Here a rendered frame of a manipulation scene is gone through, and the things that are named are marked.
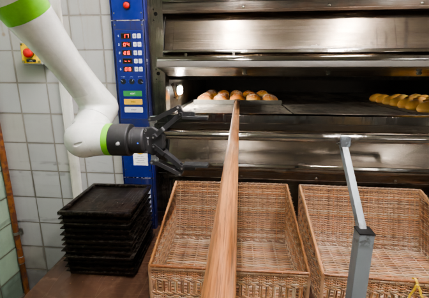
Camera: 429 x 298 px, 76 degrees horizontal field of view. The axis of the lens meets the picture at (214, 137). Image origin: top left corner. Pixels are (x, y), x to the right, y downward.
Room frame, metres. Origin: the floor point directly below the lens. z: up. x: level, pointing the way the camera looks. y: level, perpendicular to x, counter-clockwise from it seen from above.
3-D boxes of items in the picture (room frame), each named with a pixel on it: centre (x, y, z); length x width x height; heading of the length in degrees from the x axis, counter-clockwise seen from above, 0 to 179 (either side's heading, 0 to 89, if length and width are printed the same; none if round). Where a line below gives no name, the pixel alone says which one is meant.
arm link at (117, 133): (0.77, 0.26, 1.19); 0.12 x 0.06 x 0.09; 175
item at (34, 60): (1.34, 0.83, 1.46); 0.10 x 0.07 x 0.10; 85
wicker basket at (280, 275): (1.04, -0.06, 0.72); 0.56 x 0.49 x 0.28; 86
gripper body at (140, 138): (0.76, 0.18, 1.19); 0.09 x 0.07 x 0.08; 85
